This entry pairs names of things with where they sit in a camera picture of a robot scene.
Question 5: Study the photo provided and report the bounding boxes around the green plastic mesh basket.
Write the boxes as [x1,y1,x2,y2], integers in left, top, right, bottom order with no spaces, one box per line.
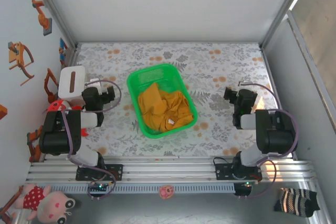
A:
[127,63,198,139]

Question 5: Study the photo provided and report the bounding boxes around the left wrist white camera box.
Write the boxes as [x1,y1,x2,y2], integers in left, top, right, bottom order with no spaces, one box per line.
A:
[88,78,102,95]

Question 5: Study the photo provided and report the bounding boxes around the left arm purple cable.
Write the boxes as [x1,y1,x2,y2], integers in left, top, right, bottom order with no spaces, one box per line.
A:
[61,78,123,201]

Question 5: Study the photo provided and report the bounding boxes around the blue orange tower wall sticker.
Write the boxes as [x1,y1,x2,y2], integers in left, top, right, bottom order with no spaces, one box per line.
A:
[59,37,69,67]

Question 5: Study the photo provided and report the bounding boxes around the thin black cable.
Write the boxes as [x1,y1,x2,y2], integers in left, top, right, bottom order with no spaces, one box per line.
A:
[213,157,238,180]

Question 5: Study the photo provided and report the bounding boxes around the aluminium frame post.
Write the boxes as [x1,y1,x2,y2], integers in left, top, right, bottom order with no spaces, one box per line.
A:
[261,0,316,49]
[28,0,79,51]

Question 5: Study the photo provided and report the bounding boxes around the aluminium rail base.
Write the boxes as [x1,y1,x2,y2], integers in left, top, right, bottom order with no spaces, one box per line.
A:
[26,155,317,183]

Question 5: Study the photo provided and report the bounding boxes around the black white striped sock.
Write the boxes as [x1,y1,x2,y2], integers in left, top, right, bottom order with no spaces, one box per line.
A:
[274,187,321,219]

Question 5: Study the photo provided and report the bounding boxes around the grey slotted cable duct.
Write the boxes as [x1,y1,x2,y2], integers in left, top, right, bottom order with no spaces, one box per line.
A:
[59,183,236,195]

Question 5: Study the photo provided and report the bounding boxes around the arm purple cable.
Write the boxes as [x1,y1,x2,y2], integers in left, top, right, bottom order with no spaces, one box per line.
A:
[61,78,123,201]
[237,81,300,200]

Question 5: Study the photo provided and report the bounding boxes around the orange claw machine wall sticker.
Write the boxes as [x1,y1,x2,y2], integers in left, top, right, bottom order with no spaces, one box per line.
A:
[7,41,35,86]

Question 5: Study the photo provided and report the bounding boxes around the floral patterned table mat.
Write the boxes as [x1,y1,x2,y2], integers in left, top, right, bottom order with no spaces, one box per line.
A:
[51,41,293,158]

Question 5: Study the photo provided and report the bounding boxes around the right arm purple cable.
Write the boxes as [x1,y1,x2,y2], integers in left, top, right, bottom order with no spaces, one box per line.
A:
[237,81,300,200]

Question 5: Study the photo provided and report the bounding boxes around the red plastic object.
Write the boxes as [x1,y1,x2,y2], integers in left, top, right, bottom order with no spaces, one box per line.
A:
[43,99,90,138]

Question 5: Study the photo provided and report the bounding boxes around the mustard yellow printed t-shirt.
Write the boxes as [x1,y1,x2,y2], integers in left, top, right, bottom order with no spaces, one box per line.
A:
[138,82,195,133]

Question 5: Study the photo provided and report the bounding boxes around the small pink round toy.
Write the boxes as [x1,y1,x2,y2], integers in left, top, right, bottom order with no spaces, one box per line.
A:
[159,184,174,200]

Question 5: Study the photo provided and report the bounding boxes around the small circuit board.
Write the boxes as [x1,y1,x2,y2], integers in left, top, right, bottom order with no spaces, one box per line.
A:
[88,183,110,192]
[235,180,259,187]

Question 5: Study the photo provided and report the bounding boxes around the white tissue box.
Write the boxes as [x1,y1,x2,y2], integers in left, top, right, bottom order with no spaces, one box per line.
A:
[58,64,87,102]

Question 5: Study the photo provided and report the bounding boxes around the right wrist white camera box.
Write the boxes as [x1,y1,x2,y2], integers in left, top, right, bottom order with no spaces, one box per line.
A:
[237,79,254,88]

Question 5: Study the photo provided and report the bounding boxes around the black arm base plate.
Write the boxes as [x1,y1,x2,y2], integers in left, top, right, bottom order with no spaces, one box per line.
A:
[215,163,263,182]
[75,163,124,182]

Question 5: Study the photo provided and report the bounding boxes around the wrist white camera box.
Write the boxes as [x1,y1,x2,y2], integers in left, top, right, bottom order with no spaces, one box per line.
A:
[88,78,102,95]
[237,79,254,88]

